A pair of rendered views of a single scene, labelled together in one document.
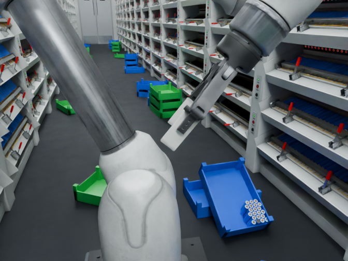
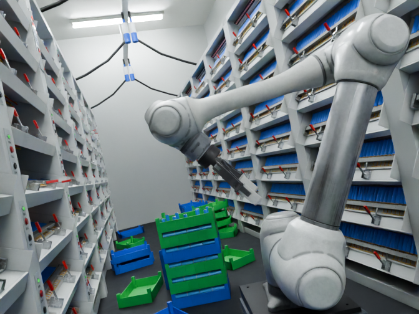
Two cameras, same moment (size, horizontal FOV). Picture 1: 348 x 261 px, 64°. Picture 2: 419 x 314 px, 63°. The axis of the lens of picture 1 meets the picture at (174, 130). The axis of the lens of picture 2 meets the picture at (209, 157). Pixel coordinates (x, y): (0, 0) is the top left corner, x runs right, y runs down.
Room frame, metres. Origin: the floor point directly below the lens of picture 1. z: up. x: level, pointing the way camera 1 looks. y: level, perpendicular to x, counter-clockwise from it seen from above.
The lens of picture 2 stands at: (1.55, -0.09, 0.71)
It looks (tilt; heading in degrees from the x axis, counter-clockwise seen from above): 1 degrees up; 181
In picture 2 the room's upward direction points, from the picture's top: 12 degrees counter-clockwise
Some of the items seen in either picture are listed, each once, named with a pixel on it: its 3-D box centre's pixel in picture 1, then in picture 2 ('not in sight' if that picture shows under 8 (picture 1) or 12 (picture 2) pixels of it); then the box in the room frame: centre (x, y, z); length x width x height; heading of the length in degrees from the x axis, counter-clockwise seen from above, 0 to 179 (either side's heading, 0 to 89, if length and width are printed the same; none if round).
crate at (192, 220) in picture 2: not in sight; (186, 217); (-0.30, -0.32, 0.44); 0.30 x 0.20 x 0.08; 90
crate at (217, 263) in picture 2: not in sight; (196, 260); (-0.30, -0.32, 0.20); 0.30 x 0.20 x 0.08; 90
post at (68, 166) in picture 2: not in sight; (64, 167); (-0.63, -1.08, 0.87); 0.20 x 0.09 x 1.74; 106
